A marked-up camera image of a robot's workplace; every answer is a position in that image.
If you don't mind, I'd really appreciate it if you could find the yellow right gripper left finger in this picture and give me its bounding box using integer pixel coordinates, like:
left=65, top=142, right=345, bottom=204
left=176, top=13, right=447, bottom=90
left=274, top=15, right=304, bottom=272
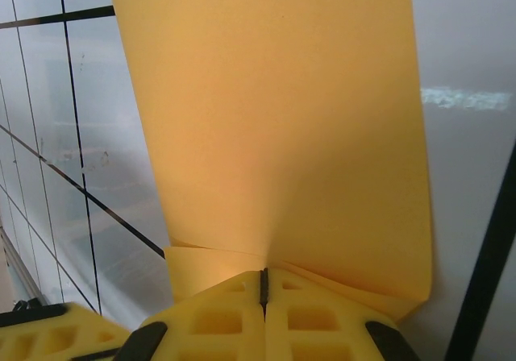
left=128, top=270, right=267, bottom=361

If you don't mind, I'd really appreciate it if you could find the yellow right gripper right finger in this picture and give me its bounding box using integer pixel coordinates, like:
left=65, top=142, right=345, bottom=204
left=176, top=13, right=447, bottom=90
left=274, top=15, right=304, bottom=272
left=264, top=267, right=420, bottom=361

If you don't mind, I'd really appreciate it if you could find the yellow cloth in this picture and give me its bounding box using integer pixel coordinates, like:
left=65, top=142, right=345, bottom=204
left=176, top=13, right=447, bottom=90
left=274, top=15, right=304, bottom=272
left=108, top=0, right=439, bottom=325

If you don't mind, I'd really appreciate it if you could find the long aluminium base rail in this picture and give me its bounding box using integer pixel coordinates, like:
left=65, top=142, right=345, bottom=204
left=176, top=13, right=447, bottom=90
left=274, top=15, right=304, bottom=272
left=0, top=219, right=46, bottom=309

